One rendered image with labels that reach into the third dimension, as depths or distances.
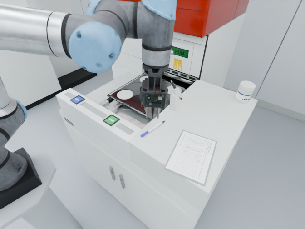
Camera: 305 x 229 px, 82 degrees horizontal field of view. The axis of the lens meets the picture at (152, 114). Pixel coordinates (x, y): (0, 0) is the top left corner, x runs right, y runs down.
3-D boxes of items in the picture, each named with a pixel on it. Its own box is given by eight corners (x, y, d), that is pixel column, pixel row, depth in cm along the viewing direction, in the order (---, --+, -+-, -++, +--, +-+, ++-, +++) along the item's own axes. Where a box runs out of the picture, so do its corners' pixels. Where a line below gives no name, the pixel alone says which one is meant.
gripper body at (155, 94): (139, 108, 51) (139, 70, 43) (142, 92, 57) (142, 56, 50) (165, 110, 51) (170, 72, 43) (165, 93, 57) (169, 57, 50)
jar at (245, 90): (237, 94, 97) (243, 78, 90) (250, 98, 93) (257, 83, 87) (232, 100, 92) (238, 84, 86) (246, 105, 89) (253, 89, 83)
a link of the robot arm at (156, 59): (143, 40, 47) (173, 42, 47) (142, 57, 50) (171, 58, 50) (140, 50, 41) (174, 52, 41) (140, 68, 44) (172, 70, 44)
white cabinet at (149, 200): (134, 137, 201) (127, 72, 147) (214, 187, 157) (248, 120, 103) (87, 179, 162) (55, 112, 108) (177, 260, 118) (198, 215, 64)
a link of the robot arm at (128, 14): (75, 6, 33) (133, 10, 33) (93, -6, 41) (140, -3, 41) (84, 47, 38) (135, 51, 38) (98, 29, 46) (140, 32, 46)
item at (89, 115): (76, 106, 112) (70, 87, 103) (143, 148, 87) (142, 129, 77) (63, 113, 106) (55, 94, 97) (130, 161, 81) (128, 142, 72)
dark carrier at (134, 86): (145, 73, 128) (145, 73, 128) (187, 89, 113) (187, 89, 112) (110, 95, 108) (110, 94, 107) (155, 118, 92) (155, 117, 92)
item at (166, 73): (143, 74, 137) (143, 62, 131) (194, 94, 117) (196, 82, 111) (141, 75, 136) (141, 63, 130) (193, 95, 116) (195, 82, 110)
